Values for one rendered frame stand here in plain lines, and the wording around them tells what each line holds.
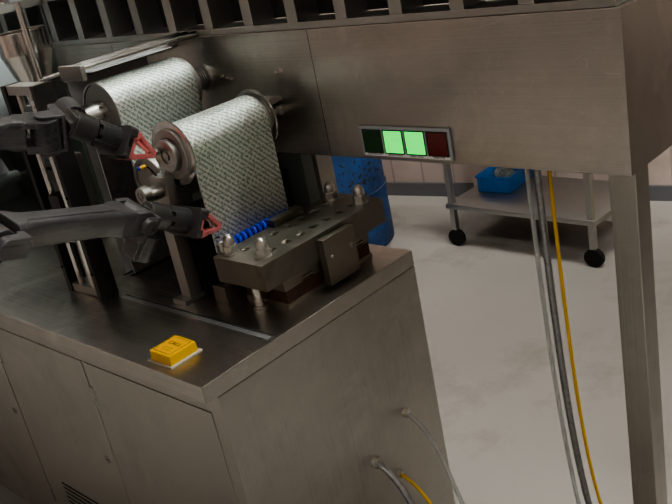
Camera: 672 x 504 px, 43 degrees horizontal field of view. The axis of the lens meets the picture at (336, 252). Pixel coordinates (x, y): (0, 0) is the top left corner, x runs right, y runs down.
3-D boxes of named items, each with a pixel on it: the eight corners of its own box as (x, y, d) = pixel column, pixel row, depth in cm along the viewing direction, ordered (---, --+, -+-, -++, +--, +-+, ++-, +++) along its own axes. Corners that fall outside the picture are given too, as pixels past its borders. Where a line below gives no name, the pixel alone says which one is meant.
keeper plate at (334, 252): (325, 284, 194) (316, 240, 190) (354, 266, 200) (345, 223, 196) (333, 286, 192) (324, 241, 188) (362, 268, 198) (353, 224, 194)
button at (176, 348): (151, 360, 178) (148, 349, 177) (178, 344, 182) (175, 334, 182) (172, 367, 173) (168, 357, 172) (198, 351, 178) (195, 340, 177)
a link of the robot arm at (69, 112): (65, 138, 173) (77, 113, 171) (54, 125, 177) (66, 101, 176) (95, 150, 177) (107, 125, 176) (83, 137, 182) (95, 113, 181)
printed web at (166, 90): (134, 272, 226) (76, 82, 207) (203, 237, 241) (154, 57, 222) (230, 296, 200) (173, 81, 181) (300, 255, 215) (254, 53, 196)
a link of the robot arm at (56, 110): (41, 158, 173) (36, 118, 168) (24, 136, 181) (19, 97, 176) (99, 148, 179) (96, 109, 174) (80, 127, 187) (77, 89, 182)
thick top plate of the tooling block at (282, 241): (219, 281, 192) (212, 256, 190) (337, 214, 217) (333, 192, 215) (267, 292, 181) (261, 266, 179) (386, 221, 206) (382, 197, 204)
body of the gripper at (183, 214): (203, 239, 186) (176, 235, 180) (175, 234, 192) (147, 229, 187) (208, 209, 186) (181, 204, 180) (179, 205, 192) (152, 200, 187)
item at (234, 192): (216, 252, 196) (196, 175, 189) (288, 214, 211) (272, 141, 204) (217, 252, 195) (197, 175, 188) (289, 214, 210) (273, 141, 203)
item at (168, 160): (173, 179, 191) (152, 158, 193) (180, 176, 192) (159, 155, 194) (179, 154, 185) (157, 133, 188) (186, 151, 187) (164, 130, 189)
